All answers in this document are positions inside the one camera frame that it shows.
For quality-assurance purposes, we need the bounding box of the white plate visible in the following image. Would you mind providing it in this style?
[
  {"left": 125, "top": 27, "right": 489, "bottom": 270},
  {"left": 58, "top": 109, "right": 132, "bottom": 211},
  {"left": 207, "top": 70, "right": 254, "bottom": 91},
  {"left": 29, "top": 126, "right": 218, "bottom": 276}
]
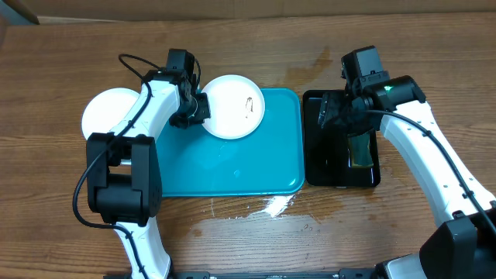
[
  {"left": 201, "top": 74, "right": 265, "bottom": 140},
  {"left": 81, "top": 88, "right": 139, "bottom": 139}
]

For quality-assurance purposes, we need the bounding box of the green yellow sponge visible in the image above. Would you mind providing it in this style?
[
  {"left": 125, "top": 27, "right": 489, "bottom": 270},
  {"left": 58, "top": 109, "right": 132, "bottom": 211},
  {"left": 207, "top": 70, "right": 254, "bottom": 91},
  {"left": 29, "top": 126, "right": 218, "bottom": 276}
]
[{"left": 348, "top": 133, "right": 374, "bottom": 168}]

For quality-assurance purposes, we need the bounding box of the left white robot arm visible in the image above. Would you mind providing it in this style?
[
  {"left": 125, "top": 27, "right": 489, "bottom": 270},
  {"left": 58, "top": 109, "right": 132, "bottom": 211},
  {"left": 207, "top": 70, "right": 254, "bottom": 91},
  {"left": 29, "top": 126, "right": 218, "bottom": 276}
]
[{"left": 76, "top": 68, "right": 210, "bottom": 278}]

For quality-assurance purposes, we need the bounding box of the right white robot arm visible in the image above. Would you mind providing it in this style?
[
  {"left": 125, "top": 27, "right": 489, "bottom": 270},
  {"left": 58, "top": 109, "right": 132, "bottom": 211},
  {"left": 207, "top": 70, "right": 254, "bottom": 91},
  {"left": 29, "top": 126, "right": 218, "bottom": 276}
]
[{"left": 318, "top": 76, "right": 495, "bottom": 278}]

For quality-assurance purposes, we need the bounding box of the teal plastic tray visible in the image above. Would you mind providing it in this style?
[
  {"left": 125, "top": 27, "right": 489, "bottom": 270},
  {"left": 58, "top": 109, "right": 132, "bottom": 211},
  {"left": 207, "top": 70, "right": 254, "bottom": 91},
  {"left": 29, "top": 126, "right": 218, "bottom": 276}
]
[{"left": 157, "top": 88, "right": 305, "bottom": 198}]

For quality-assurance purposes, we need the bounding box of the black water tray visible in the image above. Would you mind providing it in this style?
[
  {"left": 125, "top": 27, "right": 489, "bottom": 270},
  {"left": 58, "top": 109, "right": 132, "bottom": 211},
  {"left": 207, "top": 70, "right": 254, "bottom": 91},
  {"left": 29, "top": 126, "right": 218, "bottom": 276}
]
[{"left": 302, "top": 90, "right": 381, "bottom": 188}]

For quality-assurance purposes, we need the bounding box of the cardboard backdrop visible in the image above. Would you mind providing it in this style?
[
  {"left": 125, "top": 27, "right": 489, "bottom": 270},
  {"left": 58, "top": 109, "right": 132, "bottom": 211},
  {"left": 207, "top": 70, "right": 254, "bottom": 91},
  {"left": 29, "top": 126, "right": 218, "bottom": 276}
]
[{"left": 6, "top": 0, "right": 495, "bottom": 21}]

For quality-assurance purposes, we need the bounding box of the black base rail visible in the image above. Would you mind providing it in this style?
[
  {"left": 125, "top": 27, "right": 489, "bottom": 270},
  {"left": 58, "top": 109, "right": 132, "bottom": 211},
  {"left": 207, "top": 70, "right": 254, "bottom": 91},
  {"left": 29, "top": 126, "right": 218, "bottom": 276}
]
[{"left": 103, "top": 267, "right": 388, "bottom": 279}]

